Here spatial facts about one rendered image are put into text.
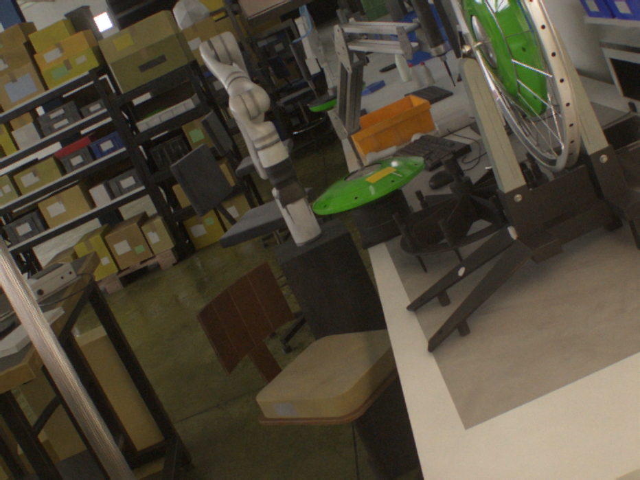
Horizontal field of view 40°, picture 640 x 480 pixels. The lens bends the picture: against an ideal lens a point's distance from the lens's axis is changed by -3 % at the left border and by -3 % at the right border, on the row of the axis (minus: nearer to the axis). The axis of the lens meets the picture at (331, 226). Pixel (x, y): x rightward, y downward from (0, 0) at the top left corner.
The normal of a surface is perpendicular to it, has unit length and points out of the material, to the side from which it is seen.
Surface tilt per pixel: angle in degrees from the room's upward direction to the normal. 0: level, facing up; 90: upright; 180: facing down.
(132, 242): 90
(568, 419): 0
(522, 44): 92
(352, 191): 21
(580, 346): 0
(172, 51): 90
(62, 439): 90
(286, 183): 99
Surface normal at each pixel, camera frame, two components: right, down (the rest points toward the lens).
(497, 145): 0.08, 0.22
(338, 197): -0.58, -0.65
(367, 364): -0.40, -0.88
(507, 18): -0.85, 0.37
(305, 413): -0.55, 0.44
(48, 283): 0.53, -0.02
